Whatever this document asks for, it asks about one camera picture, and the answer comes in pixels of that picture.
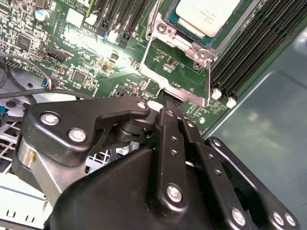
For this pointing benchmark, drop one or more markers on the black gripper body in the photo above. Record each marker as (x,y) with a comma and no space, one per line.
(115,196)

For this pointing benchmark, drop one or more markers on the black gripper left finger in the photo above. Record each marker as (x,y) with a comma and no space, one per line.
(62,122)

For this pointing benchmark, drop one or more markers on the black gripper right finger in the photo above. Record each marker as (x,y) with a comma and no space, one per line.
(216,172)

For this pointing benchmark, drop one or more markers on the metal socket cover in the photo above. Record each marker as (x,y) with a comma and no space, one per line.
(192,95)

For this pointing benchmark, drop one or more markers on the metal locking lever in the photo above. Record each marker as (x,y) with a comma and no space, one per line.
(154,12)

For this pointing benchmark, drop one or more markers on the silver CPU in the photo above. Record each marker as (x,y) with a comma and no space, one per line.
(206,14)

